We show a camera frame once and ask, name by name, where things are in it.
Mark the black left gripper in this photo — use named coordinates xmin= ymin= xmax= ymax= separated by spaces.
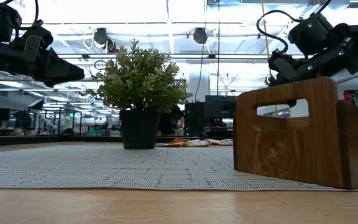
xmin=0 ymin=35 xmax=86 ymax=88

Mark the grey woven placemat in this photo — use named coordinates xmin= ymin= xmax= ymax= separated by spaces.
xmin=0 ymin=143 xmax=358 ymax=192

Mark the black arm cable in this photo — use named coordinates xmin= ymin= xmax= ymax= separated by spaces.
xmin=255 ymin=9 xmax=303 ymax=54
xmin=1 ymin=0 xmax=45 ymax=31

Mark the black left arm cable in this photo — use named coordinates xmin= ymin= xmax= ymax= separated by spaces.
xmin=1 ymin=0 xmax=45 ymax=31

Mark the person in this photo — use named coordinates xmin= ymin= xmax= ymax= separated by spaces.
xmin=157 ymin=105 xmax=186 ymax=137
xmin=203 ymin=117 xmax=229 ymax=138

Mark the black cabinet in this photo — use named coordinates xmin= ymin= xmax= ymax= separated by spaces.
xmin=184 ymin=101 xmax=206 ymax=138

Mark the thin black vertical pole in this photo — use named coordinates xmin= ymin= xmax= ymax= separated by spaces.
xmin=216 ymin=0 xmax=221 ymax=101

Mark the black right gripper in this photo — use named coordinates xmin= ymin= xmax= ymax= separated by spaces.
xmin=267 ymin=49 xmax=321 ymax=108

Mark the artificial green potted plant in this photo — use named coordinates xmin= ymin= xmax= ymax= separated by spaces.
xmin=85 ymin=39 xmax=194 ymax=150

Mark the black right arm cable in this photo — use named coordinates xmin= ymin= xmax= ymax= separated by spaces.
xmin=255 ymin=9 xmax=303 ymax=54

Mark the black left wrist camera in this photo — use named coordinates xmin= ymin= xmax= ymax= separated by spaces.
xmin=19 ymin=19 xmax=55 ymax=50

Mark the black ceiling cable reel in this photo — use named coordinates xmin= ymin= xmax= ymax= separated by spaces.
xmin=92 ymin=27 xmax=117 ymax=53
xmin=191 ymin=27 xmax=209 ymax=45

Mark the gold vanilla tea bag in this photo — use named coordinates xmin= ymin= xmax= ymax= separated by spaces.
xmin=208 ymin=138 xmax=234 ymax=146
xmin=185 ymin=139 xmax=211 ymax=147

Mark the black hanging cable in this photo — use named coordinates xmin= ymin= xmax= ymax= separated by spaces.
xmin=194 ymin=43 xmax=206 ymax=103

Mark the wooden compartment tray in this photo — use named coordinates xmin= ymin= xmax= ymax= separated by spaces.
xmin=232 ymin=77 xmax=358 ymax=190

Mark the black computer tower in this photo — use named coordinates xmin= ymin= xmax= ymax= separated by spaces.
xmin=204 ymin=95 xmax=237 ymax=138

